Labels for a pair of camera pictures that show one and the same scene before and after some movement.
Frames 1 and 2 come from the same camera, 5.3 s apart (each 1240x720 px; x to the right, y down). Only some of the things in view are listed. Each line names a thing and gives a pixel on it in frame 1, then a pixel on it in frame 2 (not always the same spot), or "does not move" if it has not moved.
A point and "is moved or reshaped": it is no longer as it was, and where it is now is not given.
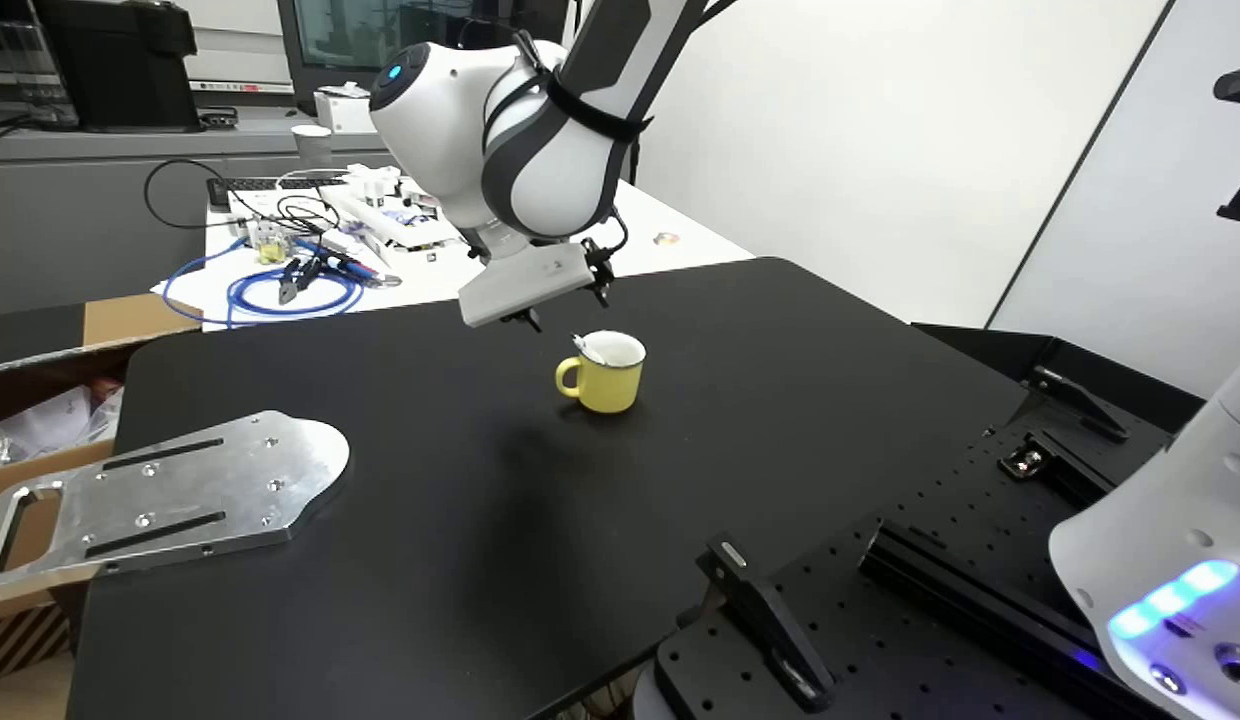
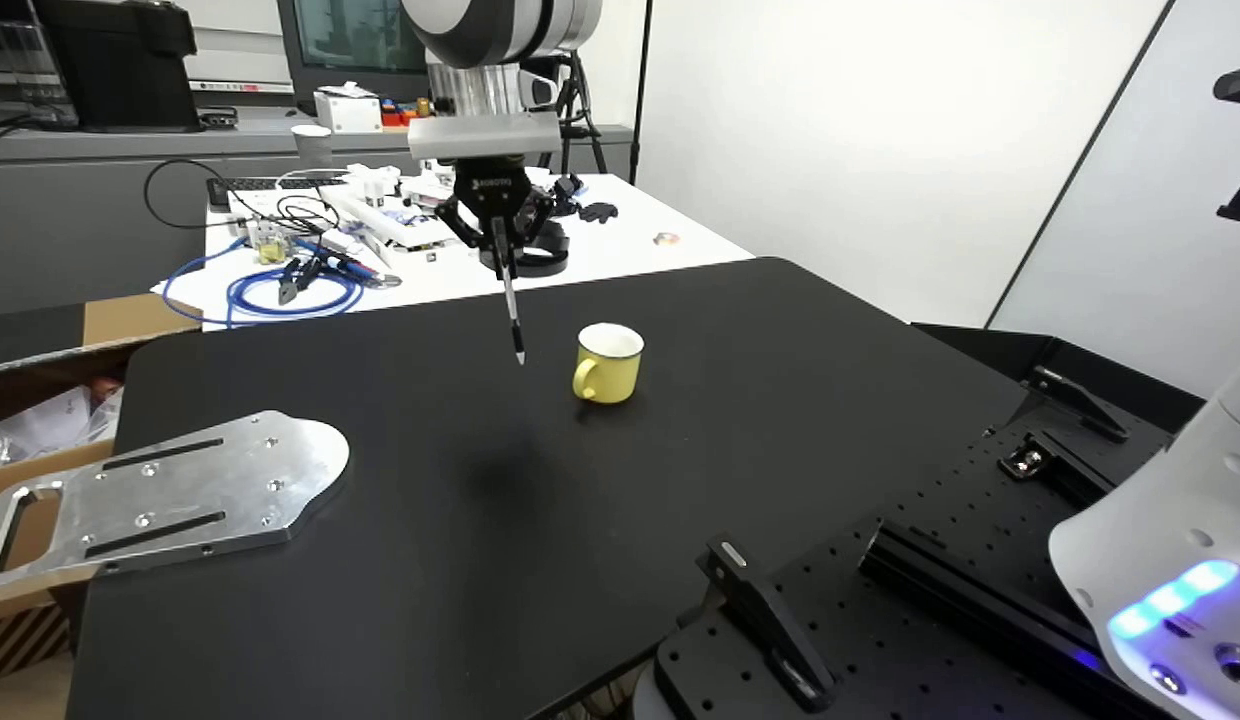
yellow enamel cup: (609, 371) is moved or reshaped
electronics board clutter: (357, 209) does not move
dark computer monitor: (348, 41) does not move
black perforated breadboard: (937, 599) does not move
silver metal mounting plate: (225, 485) does not move
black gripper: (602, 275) -> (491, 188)
